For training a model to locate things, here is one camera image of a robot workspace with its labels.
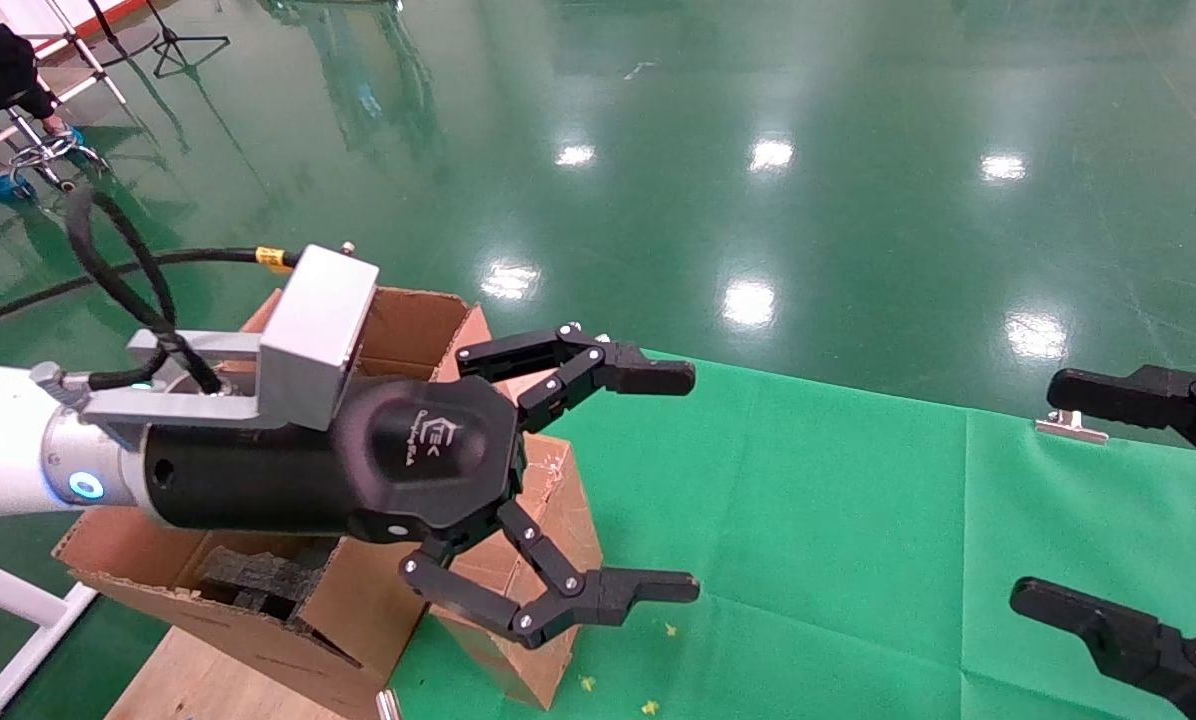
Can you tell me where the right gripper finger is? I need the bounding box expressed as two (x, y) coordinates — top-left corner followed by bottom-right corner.
(1046, 365), (1196, 479)
(1010, 577), (1196, 720)

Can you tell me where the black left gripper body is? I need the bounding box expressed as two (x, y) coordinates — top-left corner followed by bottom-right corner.
(143, 375), (529, 546)

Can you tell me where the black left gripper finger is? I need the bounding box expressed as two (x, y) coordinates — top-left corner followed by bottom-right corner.
(401, 497), (701, 649)
(455, 322), (697, 433)

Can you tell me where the small brown cardboard box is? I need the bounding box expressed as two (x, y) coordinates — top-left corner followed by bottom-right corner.
(428, 372), (604, 711)

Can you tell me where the large open cardboard carton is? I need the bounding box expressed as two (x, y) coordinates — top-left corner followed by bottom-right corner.
(53, 285), (499, 720)

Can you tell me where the black foam block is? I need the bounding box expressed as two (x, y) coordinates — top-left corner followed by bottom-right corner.
(193, 545), (339, 626)

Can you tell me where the green table cloth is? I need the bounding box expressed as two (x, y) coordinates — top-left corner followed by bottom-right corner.
(388, 345), (1196, 720)

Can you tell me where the white metal shelf cart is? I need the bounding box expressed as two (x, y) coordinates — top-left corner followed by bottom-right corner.
(0, 548), (99, 720)

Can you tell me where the chrome swivel stool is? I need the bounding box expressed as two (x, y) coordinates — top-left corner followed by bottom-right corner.
(3, 105), (109, 191)

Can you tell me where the black tripod stand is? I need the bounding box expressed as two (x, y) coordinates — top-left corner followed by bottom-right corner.
(143, 0), (231, 79)

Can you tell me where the black upright stand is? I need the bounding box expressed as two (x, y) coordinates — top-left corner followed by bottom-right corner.
(86, 0), (159, 67)

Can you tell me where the white work table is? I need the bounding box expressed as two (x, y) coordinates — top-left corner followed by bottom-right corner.
(0, 0), (129, 106)

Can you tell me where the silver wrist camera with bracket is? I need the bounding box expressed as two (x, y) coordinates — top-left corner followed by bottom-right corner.
(83, 245), (379, 451)

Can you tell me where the black cable with yellow tag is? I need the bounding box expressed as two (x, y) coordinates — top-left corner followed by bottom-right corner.
(0, 190), (299, 396)

